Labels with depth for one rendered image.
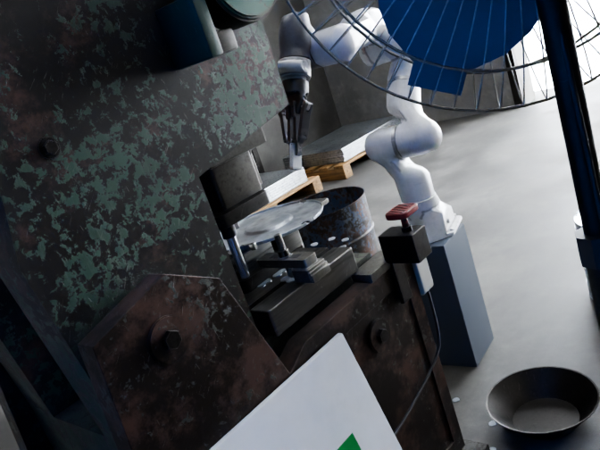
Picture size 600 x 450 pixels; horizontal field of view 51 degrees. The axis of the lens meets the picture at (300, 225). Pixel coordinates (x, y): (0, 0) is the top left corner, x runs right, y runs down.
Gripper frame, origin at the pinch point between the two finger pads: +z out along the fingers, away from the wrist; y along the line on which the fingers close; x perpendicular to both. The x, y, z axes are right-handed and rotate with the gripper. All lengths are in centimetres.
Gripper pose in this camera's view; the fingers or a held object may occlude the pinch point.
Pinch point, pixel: (295, 156)
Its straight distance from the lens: 166.4
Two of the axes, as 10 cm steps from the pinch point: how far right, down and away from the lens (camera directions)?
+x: -8.0, -0.2, -6.0
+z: 0.1, 10.0, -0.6
